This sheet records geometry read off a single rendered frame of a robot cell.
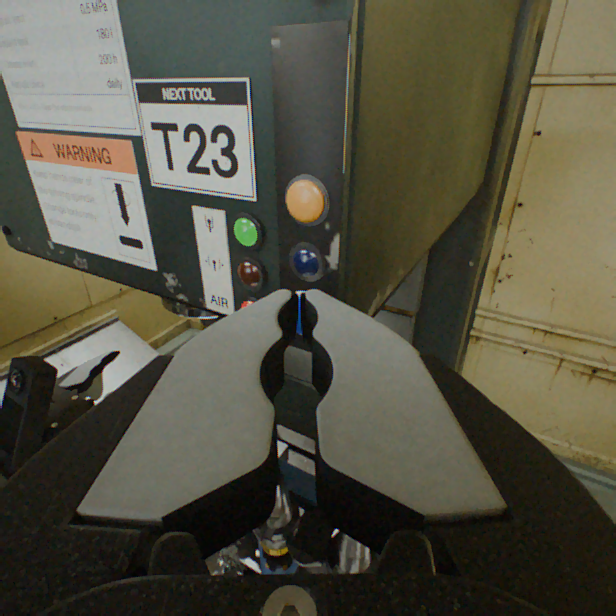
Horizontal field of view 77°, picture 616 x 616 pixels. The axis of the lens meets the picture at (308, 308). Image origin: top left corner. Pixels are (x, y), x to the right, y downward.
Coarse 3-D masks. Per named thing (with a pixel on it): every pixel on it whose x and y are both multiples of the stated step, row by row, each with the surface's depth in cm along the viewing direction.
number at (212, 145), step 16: (176, 112) 26; (192, 128) 26; (208, 128) 25; (224, 128) 25; (240, 128) 24; (192, 144) 26; (208, 144) 26; (224, 144) 25; (240, 144) 24; (192, 160) 27; (208, 160) 26; (224, 160) 26; (240, 160) 25; (192, 176) 28; (208, 176) 27; (224, 176) 26; (240, 176) 25
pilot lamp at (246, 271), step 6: (240, 264) 28; (246, 264) 28; (240, 270) 28; (246, 270) 28; (252, 270) 28; (240, 276) 29; (246, 276) 28; (252, 276) 28; (258, 276) 28; (246, 282) 29; (252, 282) 28; (258, 282) 28
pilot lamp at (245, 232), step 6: (240, 222) 27; (246, 222) 26; (234, 228) 27; (240, 228) 27; (246, 228) 26; (252, 228) 26; (240, 234) 27; (246, 234) 27; (252, 234) 26; (240, 240) 27; (246, 240) 27; (252, 240) 27
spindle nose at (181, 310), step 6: (162, 300) 59; (168, 300) 57; (168, 306) 58; (174, 306) 57; (180, 306) 56; (186, 306) 56; (174, 312) 57; (180, 312) 57; (186, 312) 56; (192, 312) 56; (198, 312) 56; (204, 312) 56; (198, 318) 57; (204, 318) 57
